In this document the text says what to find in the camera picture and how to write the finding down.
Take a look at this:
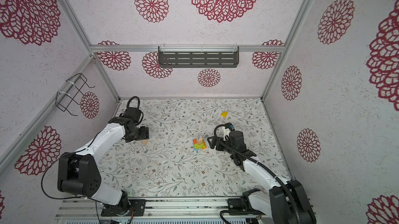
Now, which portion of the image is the green wood block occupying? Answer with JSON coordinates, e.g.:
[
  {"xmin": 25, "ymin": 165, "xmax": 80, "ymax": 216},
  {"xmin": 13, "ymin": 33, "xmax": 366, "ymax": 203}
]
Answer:
[{"xmin": 194, "ymin": 143, "xmax": 207, "ymax": 150}]

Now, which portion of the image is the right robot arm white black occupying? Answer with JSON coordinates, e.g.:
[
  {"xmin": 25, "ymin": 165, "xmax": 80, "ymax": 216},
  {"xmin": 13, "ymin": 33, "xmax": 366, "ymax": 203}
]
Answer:
[{"xmin": 207, "ymin": 123, "xmax": 317, "ymax": 224}]

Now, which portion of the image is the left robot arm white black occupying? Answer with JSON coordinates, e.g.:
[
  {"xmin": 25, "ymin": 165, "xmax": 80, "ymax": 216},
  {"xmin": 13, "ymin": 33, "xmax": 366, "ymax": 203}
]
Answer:
[{"xmin": 56, "ymin": 107, "xmax": 149, "ymax": 212}]

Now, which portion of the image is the yellow triangle wood block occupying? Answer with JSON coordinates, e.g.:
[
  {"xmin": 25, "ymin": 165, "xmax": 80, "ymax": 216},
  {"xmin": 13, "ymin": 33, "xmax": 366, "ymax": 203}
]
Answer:
[{"xmin": 221, "ymin": 111, "xmax": 228, "ymax": 118}]

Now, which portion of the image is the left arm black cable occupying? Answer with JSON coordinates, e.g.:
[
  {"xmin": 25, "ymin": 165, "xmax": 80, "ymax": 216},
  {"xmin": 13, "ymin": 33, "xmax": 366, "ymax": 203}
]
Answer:
[{"xmin": 40, "ymin": 96, "xmax": 144, "ymax": 201}]

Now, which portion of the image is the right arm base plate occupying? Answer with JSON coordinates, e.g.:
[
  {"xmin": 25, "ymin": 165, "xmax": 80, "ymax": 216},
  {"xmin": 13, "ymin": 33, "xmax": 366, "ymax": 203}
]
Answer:
[{"xmin": 227, "ymin": 198, "xmax": 249, "ymax": 215}]

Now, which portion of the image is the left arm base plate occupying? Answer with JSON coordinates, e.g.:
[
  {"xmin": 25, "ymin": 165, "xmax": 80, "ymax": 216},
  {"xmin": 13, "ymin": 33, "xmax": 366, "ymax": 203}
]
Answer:
[{"xmin": 100, "ymin": 199, "xmax": 147, "ymax": 217}]

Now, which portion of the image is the black wire wall basket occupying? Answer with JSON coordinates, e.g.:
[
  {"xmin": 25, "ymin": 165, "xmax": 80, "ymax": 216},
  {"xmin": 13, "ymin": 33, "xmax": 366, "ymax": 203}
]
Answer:
[{"xmin": 55, "ymin": 72, "xmax": 95, "ymax": 117}]

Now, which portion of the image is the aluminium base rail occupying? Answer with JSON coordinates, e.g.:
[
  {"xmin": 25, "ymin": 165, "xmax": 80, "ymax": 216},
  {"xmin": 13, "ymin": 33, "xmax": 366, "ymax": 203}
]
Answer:
[{"xmin": 54, "ymin": 195, "xmax": 317, "ymax": 220}]

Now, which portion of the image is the grey metal wall shelf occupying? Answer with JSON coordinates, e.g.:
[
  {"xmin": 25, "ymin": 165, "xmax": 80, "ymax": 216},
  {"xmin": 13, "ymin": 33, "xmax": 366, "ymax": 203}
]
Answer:
[{"xmin": 158, "ymin": 46, "xmax": 240, "ymax": 68}]

